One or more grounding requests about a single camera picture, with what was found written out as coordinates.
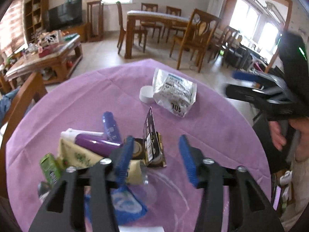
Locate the purple spray bottle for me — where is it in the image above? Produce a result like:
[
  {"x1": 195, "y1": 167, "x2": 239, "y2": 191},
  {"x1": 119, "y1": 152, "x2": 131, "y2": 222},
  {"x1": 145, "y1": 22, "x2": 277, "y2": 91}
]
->
[{"x1": 60, "y1": 128, "x2": 122, "y2": 157}]

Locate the right hand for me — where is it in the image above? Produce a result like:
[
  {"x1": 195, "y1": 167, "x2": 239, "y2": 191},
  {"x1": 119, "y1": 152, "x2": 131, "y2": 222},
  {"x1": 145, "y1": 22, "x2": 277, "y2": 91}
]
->
[{"x1": 269, "y1": 117, "x2": 308, "y2": 162}]

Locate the green small carton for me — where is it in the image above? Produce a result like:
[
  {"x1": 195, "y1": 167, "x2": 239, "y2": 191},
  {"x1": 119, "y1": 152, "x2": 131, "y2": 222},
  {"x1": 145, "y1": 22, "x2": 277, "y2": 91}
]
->
[{"x1": 39, "y1": 153, "x2": 62, "y2": 186}]

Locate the yellow floral wrapper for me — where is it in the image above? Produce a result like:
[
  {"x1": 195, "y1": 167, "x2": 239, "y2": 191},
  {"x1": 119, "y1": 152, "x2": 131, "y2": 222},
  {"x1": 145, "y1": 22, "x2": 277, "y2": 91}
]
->
[{"x1": 57, "y1": 138, "x2": 148, "y2": 185}]

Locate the blue plastic bag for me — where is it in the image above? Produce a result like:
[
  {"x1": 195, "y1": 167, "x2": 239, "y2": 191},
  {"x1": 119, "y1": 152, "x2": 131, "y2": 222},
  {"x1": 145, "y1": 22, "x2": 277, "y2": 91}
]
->
[{"x1": 84, "y1": 185, "x2": 148, "y2": 228}]

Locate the purple tablecloth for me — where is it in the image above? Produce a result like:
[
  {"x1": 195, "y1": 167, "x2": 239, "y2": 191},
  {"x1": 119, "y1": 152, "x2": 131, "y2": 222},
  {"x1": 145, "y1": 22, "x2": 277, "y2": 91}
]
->
[{"x1": 6, "y1": 59, "x2": 271, "y2": 231}]

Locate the blue small tube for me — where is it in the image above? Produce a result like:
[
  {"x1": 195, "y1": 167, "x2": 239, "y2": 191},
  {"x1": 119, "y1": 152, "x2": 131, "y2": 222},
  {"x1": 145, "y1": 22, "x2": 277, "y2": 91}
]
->
[{"x1": 102, "y1": 112, "x2": 123, "y2": 143}]

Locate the silver foil snack bag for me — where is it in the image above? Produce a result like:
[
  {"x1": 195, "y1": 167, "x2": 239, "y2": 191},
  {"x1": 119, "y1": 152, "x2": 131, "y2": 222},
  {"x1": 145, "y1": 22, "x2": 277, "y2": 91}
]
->
[{"x1": 152, "y1": 68, "x2": 197, "y2": 118}]

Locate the wooden dining chair front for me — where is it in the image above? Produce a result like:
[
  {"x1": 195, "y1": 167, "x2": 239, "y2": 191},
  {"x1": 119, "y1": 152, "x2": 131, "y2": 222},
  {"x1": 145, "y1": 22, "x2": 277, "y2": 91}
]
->
[{"x1": 169, "y1": 9, "x2": 222, "y2": 73}]

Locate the black opened battery box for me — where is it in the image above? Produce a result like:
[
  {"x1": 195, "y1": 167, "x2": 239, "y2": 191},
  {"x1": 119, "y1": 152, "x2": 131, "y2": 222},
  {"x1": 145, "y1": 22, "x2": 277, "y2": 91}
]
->
[{"x1": 132, "y1": 107, "x2": 166, "y2": 168}]

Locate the white standing air conditioner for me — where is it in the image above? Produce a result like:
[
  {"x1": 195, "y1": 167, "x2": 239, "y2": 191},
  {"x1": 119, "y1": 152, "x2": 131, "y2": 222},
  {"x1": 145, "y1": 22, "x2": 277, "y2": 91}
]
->
[{"x1": 207, "y1": 0, "x2": 224, "y2": 17}]

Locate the white bottle cap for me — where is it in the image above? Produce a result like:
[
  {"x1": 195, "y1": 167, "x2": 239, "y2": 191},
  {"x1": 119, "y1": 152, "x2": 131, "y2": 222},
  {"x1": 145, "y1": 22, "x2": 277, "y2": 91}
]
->
[{"x1": 139, "y1": 85, "x2": 154, "y2": 104}]

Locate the wooden armchair beside table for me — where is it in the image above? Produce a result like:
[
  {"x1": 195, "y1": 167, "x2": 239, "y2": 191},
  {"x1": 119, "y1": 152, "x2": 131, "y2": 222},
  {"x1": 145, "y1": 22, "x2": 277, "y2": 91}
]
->
[{"x1": 1, "y1": 72, "x2": 47, "y2": 198}]

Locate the wooden coffee table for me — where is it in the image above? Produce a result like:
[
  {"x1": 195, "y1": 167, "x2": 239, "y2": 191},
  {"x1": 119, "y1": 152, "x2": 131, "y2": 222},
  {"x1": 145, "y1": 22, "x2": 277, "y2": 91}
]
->
[{"x1": 5, "y1": 34, "x2": 83, "y2": 85}]

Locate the wooden dining table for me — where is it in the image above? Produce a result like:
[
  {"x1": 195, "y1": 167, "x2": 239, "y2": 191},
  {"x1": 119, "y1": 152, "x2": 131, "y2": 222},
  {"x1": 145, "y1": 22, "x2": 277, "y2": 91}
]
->
[{"x1": 125, "y1": 10, "x2": 189, "y2": 59}]

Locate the black flat television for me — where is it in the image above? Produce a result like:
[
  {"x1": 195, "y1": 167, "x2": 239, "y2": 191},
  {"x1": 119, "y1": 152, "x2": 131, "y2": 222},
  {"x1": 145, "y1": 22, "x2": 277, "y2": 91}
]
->
[{"x1": 45, "y1": 0, "x2": 83, "y2": 32}]

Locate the wooden bookshelf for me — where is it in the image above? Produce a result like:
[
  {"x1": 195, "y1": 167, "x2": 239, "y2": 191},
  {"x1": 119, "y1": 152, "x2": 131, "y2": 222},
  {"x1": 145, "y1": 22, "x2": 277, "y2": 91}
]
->
[{"x1": 25, "y1": 0, "x2": 49, "y2": 43}]

